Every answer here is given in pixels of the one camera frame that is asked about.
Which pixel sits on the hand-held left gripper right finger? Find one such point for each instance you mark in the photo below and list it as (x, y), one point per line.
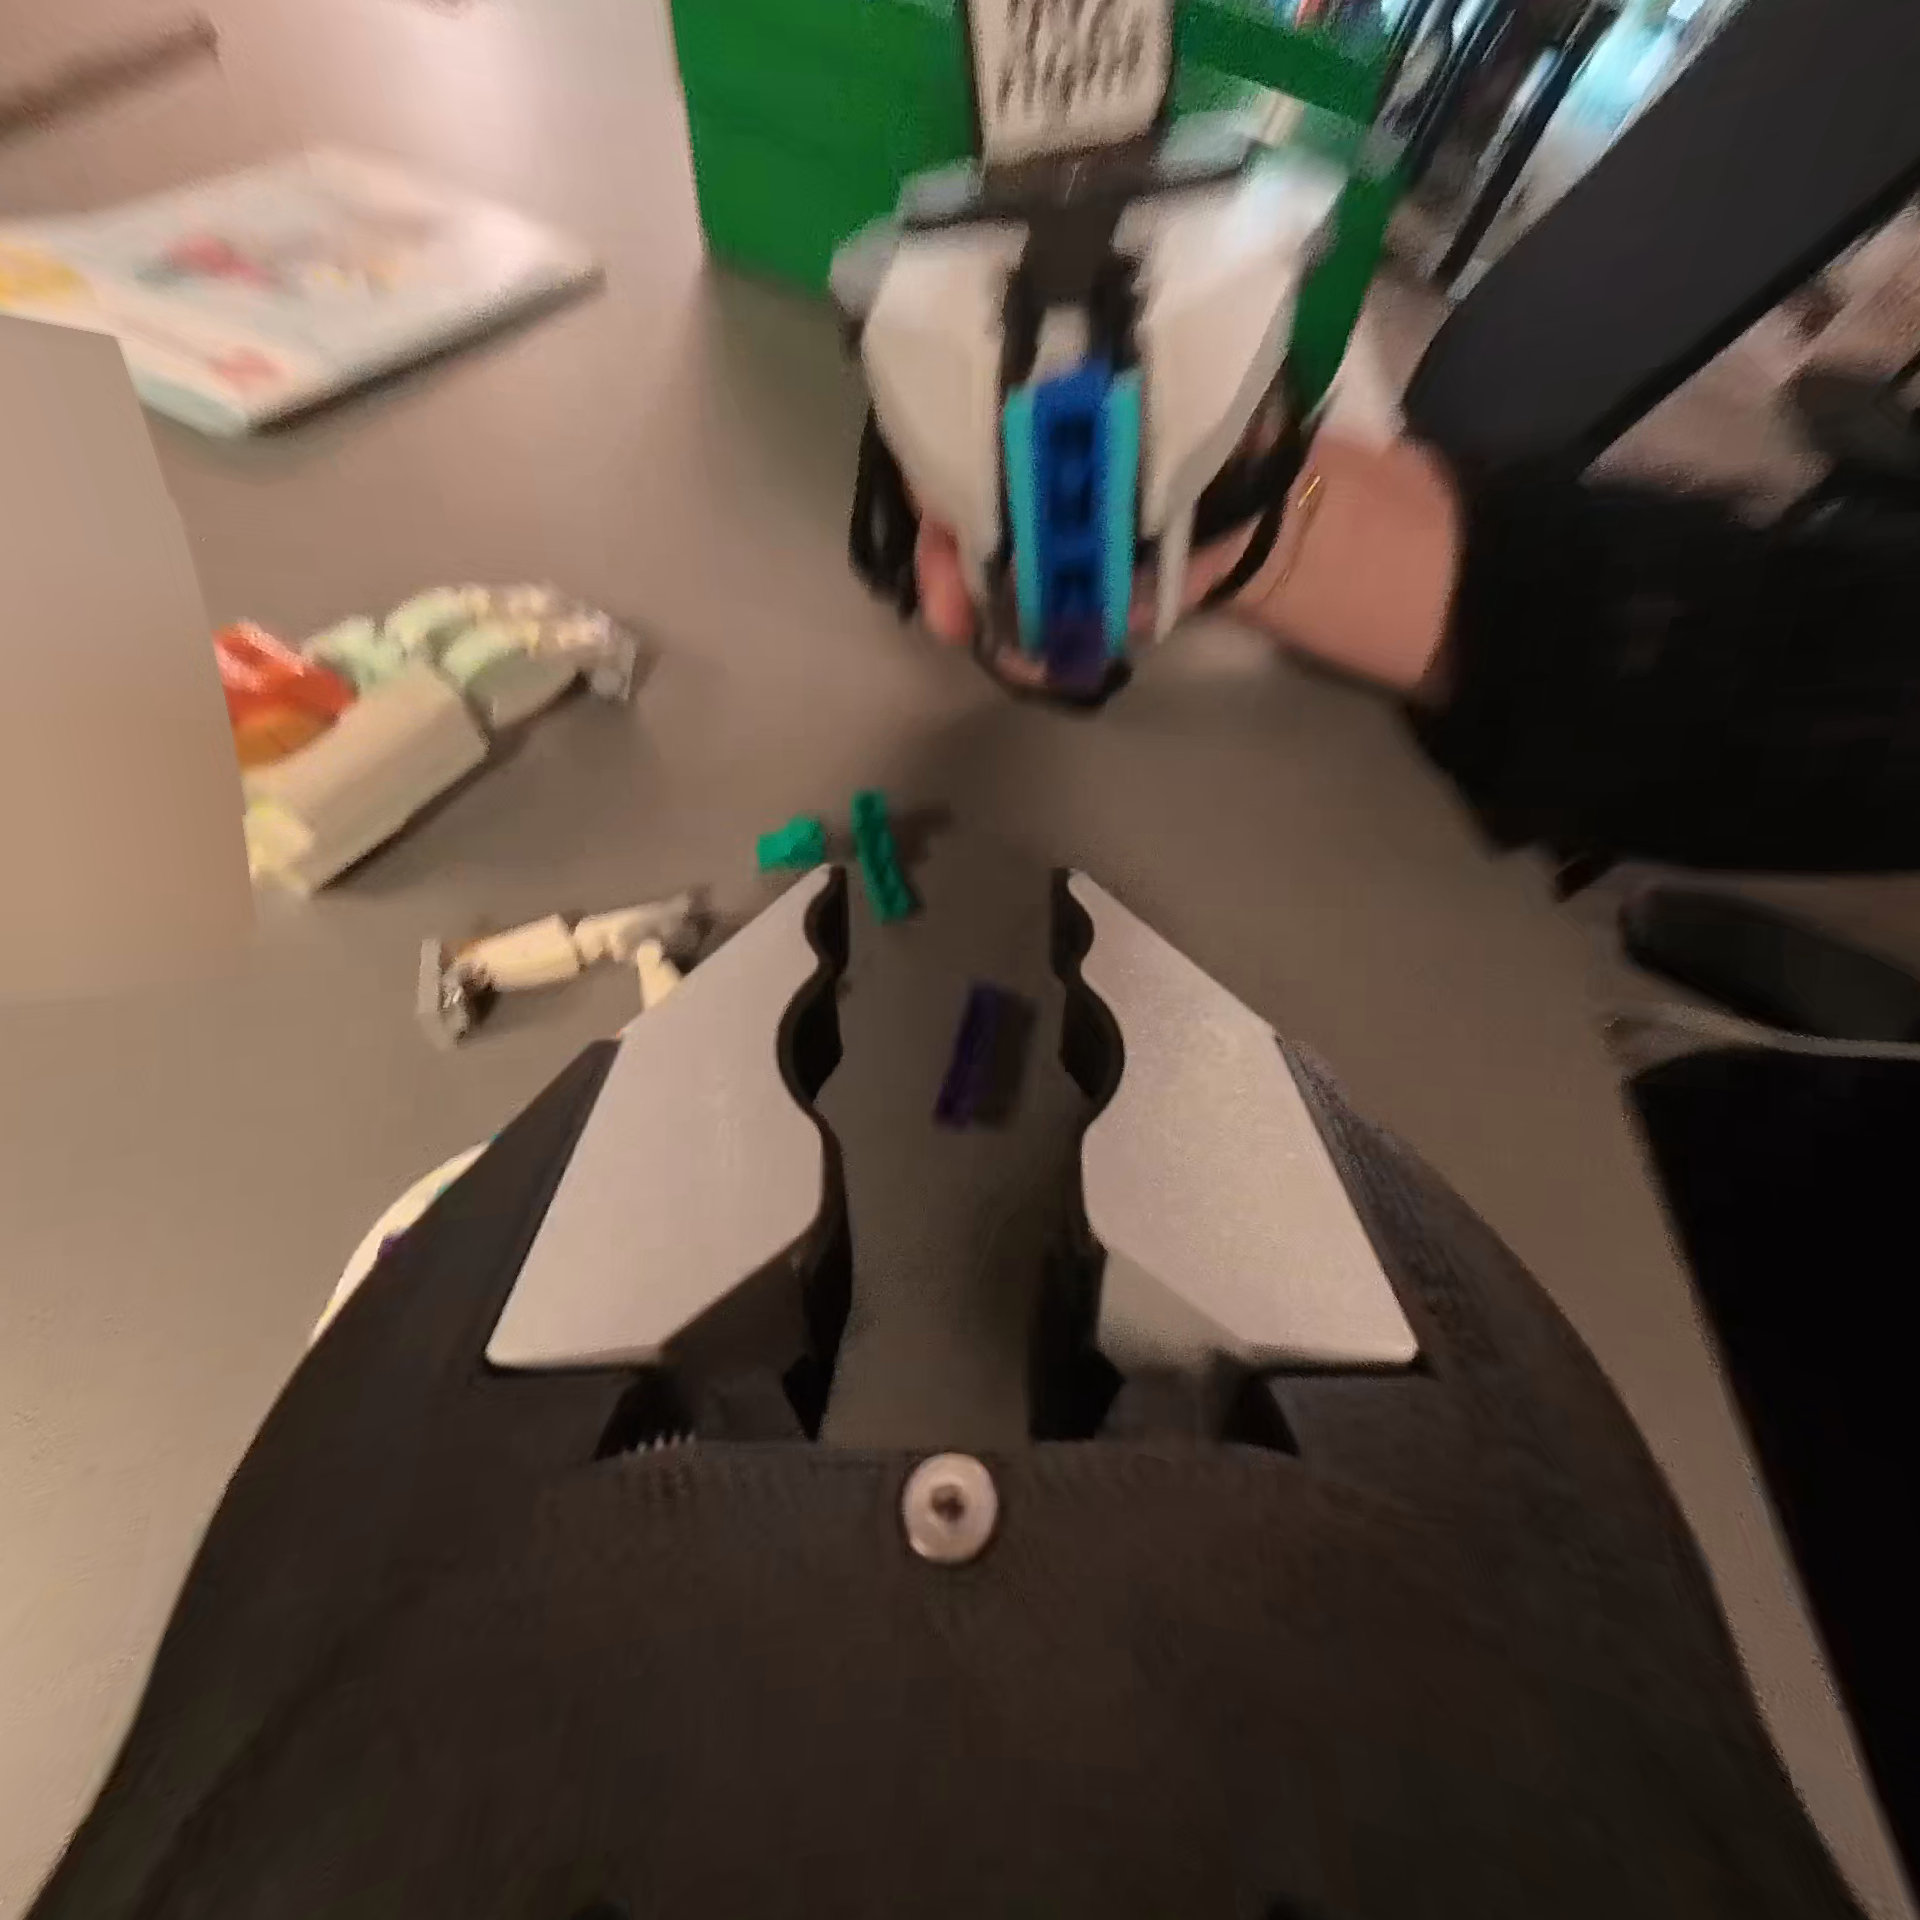
(1230, 1186)

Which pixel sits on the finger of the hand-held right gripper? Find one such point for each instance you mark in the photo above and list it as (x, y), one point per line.
(938, 389)
(1217, 342)

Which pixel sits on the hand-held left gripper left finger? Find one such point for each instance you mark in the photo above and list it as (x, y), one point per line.
(673, 1186)

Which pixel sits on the teal and blue lego assembly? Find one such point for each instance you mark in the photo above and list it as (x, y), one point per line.
(1073, 509)

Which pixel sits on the purple lego brick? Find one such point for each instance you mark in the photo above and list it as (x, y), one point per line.
(984, 1058)

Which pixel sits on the green lego plate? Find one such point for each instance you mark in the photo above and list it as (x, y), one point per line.
(885, 863)

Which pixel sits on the person's right forearm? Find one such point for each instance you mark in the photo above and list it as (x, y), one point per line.
(1649, 672)

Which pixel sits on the small white lego leg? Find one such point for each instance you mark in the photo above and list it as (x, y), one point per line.
(524, 952)

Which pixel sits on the white lego unicorn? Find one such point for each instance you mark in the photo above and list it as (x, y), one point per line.
(391, 736)

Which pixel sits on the lego instruction booklet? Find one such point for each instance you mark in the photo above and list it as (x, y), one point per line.
(303, 286)

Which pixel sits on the green plastic bin stack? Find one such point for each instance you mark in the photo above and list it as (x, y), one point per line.
(810, 135)

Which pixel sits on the black mesh chair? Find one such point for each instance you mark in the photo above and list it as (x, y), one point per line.
(1649, 227)

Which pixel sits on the black chair armrest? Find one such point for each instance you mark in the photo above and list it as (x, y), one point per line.
(1772, 968)

